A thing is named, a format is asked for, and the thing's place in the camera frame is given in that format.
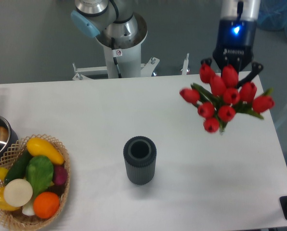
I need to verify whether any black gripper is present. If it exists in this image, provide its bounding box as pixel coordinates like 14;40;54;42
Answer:
200;19;263;88

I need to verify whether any red tulip bouquet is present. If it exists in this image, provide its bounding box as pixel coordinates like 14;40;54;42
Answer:
179;64;274;133

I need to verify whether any dark grey ribbed vase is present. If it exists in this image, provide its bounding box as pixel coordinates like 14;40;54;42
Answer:
123;136;157;185

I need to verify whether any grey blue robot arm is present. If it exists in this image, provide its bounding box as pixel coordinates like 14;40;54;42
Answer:
71;0;263;87

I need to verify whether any blue plastic bag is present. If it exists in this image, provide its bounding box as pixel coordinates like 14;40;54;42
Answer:
257;0;287;38

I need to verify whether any purple red onion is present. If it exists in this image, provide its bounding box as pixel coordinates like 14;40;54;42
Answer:
52;166;68;186

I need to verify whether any yellow squash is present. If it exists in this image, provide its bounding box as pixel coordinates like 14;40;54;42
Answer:
26;137;65;165

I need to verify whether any green lettuce leaf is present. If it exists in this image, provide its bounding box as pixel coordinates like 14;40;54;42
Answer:
26;155;54;199

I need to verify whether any orange fruit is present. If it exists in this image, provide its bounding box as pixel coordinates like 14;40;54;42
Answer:
33;192;60;219

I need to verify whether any dark green cucumber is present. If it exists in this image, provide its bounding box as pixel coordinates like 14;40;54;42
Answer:
4;150;33;185

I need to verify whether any white round onion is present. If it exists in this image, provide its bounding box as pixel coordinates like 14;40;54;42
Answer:
3;179;33;207

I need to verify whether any yellow bell pepper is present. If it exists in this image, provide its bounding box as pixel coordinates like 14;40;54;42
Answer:
0;187;21;211

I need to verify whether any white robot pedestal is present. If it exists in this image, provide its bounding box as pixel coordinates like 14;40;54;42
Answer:
72;13;191;81

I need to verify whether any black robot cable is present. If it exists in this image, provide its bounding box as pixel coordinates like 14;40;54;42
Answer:
111;38;122;79

